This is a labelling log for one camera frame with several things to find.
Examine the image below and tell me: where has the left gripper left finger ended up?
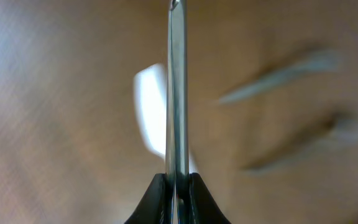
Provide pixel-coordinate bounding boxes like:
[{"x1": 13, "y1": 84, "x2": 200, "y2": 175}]
[{"x1": 124, "y1": 173, "x2": 172, "y2": 224}]

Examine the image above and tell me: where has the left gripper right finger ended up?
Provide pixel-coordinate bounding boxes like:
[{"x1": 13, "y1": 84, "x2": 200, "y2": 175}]
[{"x1": 177, "y1": 173, "x2": 231, "y2": 224}]

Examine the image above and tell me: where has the white plastic knife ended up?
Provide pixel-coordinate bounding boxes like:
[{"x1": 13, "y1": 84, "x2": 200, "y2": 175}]
[{"x1": 134, "y1": 63, "x2": 167, "y2": 160}]

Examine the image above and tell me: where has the small steel teaspoon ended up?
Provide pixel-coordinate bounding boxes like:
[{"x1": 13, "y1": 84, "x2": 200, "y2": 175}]
[
  {"x1": 243, "y1": 113, "x2": 358, "y2": 175},
  {"x1": 217, "y1": 50, "x2": 339, "y2": 104}
]

